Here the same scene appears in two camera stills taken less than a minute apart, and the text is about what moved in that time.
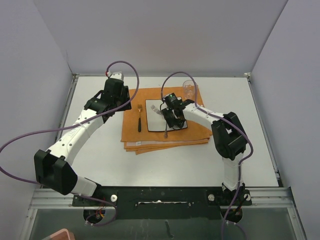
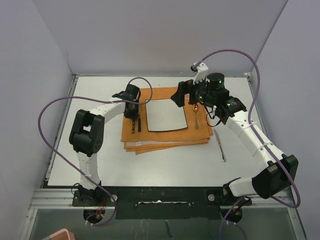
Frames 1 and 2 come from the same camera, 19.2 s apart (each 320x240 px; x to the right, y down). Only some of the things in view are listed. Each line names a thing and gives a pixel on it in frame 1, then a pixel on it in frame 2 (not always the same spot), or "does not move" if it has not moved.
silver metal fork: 156,109 -> 133,126
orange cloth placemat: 135,135 does not move
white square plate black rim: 156,121 does not move
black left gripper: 124,93 -> 133,115
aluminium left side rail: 66,104 does not move
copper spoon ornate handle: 165,134 -> 195,109
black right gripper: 172,123 -> 185,88
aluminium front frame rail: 279,198 does not move
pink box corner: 63,234 does not move
